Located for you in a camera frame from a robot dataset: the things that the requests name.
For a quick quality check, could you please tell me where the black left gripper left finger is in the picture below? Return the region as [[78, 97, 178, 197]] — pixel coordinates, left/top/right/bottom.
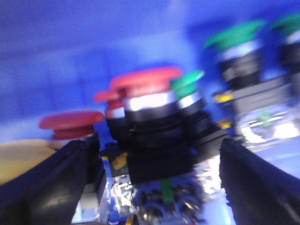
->
[[0, 134, 106, 225]]

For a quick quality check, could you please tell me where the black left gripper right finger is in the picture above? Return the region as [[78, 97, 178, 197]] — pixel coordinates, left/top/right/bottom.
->
[[219, 139, 300, 225]]

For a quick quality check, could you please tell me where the yellow mushroom push button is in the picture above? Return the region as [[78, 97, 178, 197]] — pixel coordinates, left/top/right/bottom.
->
[[0, 139, 65, 185]]

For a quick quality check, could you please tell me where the red mushroom push button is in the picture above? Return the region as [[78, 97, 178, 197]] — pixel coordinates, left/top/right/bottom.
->
[[110, 66, 204, 225]]

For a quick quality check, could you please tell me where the red push button left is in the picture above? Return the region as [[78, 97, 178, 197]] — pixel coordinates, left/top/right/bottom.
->
[[39, 110, 105, 140]]

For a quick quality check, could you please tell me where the green push button middle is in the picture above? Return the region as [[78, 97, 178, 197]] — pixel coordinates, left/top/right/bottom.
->
[[171, 70, 229, 163]]

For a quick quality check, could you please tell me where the green push button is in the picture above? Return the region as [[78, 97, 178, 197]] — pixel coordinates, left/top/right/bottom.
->
[[203, 20, 300, 150], [171, 70, 229, 163], [271, 12, 300, 96]]

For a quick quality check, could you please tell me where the red push button behind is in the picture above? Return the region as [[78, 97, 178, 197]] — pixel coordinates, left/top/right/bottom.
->
[[94, 90, 128, 141]]

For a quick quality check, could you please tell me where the left blue plastic bin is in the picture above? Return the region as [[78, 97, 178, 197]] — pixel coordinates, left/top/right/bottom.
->
[[0, 0, 300, 225]]

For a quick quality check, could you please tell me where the green push button far right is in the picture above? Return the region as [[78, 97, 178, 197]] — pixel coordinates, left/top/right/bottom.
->
[[271, 12, 300, 96]]

